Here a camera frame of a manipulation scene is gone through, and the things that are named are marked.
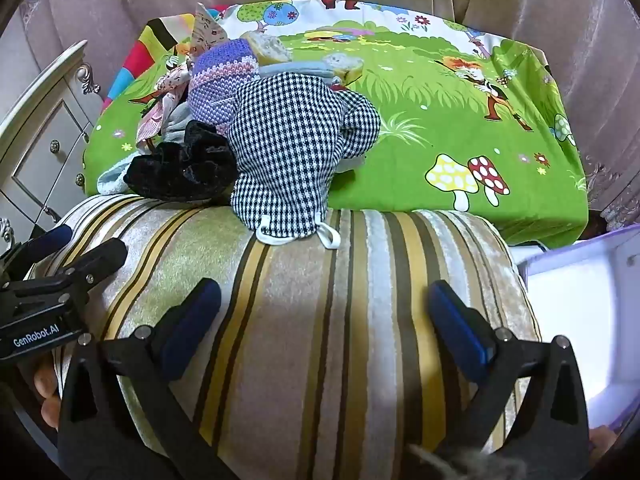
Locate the yellow sponge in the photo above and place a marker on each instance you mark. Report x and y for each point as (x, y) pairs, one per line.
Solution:
(270, 49)
(345, 64)

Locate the colourful striped mat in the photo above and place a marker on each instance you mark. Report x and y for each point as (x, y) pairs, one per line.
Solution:
(137, 57)

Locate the light blue sock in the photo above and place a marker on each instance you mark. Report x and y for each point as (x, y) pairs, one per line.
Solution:
(305, 69)

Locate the pink floral cloth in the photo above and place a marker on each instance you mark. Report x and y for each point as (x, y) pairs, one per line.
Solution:
(172, 85)

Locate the light blue cloth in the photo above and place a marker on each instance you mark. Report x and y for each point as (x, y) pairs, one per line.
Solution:
(111, 180)

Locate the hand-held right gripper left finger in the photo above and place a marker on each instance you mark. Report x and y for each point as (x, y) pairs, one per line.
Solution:
(192, 325)

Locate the person's left hand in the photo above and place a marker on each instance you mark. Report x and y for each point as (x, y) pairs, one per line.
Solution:
(45, 385)

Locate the green cartoon printed bed sheet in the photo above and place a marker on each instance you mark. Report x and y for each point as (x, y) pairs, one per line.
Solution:
(425, 125)

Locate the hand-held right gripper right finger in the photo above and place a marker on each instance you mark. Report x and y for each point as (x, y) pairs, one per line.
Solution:
(457, 325)

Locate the purple storage box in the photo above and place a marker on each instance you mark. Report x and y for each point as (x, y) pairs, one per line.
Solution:
(575, 320)

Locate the black velvet cloth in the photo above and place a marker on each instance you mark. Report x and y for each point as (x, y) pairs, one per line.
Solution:
(185, 170)

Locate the striped velvet cushion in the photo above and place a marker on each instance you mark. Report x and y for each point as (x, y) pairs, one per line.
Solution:
(310, 310)

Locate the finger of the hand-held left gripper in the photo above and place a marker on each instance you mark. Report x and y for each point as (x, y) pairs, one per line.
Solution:
(100, 260)
(50, 240)

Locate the purple knitted hat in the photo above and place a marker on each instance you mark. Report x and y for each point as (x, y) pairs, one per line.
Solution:
(220, 85)

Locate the white dresser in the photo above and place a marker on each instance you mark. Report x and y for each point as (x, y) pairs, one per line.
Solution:
(45, 160)

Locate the black white houndstooth cloth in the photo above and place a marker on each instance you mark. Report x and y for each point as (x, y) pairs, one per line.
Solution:
(290, 150)

